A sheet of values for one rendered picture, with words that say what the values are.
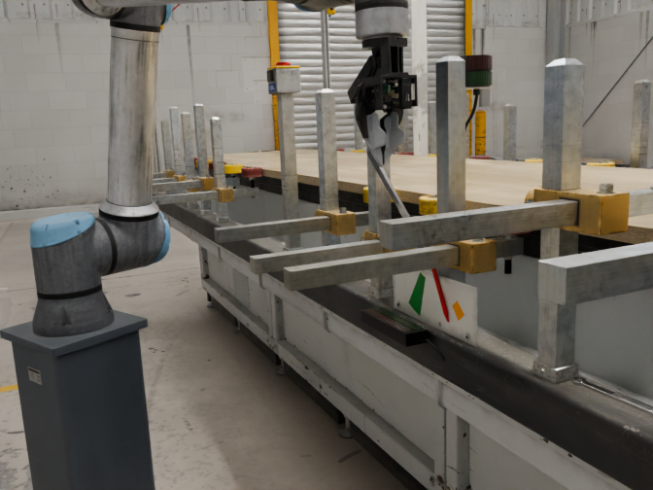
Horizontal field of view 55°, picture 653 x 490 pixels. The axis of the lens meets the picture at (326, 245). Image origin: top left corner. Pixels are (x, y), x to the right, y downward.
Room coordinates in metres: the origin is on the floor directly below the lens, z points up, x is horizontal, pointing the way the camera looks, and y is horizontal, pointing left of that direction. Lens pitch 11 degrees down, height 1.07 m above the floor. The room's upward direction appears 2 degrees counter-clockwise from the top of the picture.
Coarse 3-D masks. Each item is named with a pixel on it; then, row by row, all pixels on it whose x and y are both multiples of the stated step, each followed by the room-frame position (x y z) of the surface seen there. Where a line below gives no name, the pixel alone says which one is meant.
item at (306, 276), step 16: (496, 240) 1.06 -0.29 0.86; (512, 240) 1.06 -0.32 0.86; (368, 256) 0.98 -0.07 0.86; (384, 256) 0.97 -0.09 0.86; (400, 256) 0.97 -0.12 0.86; (416, 256) 0.99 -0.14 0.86; (432, 256) 1.00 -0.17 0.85; (448, 256) 1.01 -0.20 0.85; (288, 272) 0.90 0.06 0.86; (304, 272) 0.91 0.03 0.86; (320, 272) 0.92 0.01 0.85; (336, 272) 0.93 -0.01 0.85; (352, 272) 0.94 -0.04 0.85; (368, 272) 0.95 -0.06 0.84; (384, 272) 0.96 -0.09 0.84; (400, 272) 0.97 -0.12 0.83; (288, 288) 0.91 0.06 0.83; (304, 288) 0.91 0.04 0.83
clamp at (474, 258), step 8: (464, 240) 1.02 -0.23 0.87; (488, 240) 1.01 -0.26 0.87; (464, 248) 1.00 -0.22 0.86; (472, 248) 0.99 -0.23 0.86; (480, 248) 0.99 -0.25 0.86; (488, 248) 1.00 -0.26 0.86; (496, 248) 1.01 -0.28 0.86; (464, 256) 1.00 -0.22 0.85; (472, 256) 0.99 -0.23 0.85; (480, 256) 0.99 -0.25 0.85; (488, 256) 1.00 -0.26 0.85; (496, 256) 1.01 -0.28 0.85; (456, 264) 1.02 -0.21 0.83; (464, 264) 1.00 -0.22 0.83; (472, 264) 0.99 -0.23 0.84; (480, 264) 0.99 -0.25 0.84; (488, 264) 1.00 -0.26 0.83; (496, 264) 1.01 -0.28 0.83; (472, 272) 0.99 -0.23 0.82; (480, 272) 1.00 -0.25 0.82
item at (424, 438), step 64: (512, 256) 1.23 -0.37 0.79; (256, 320) 2.85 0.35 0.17; (512, 320) 1.23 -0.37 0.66; (576, 320) 1.07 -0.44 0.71; (640, 320) 0.96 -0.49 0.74; (320, 384) 2.14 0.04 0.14; (384, 384) 1.78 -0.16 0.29; (640, 384) 0.95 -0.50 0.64; (384, 448) 1.72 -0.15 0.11; (448, 448) 1.43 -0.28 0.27
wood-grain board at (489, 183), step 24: (264, 168) 2.46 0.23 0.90; (312, 168) 2.35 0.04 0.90; (360, 168) 2.25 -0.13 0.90; (408, 168) 2.16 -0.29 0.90; (432, 168) 2.12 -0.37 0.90; (480, 168) 2.04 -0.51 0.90; (504, 168) 2.00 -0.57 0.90; (528, 168) 1.96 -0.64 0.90; (600, 168) 1.86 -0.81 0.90; (624, 168) 1.83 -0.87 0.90; (360, 192) 1.73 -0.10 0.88; (408, 192) 1.50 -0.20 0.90; (432, 192) 1.44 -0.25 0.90; (480, 192) 1.40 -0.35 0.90; (504, 192) 1.39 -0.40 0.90; (648, 216) 1.00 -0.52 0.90; (624, 240) 0.94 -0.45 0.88; (648, 240) 0.90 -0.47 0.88
